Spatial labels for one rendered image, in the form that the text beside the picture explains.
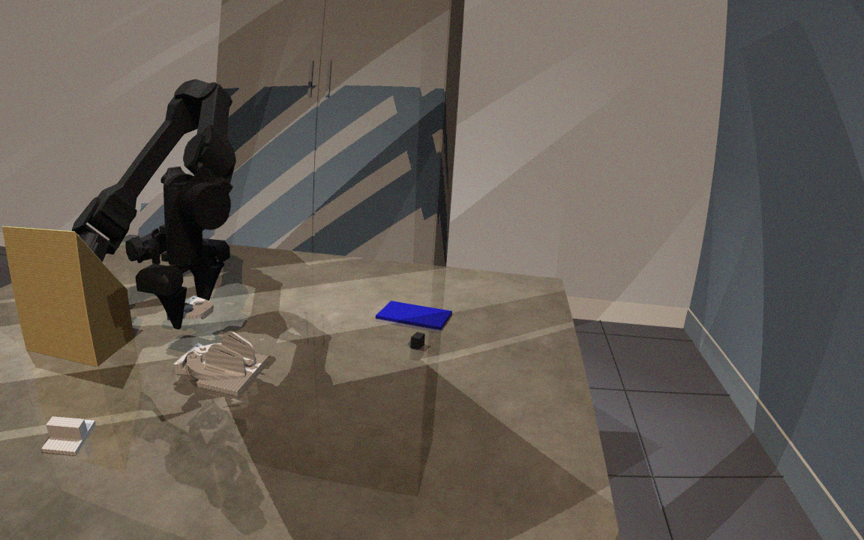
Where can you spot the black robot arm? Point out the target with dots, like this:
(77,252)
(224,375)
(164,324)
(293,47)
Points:
(202,199)

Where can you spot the blue flat rectangular plate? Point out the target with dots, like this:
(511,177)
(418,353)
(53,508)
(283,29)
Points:
(414,315)

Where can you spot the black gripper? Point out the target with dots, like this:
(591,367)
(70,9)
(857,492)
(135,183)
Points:
(185,249)

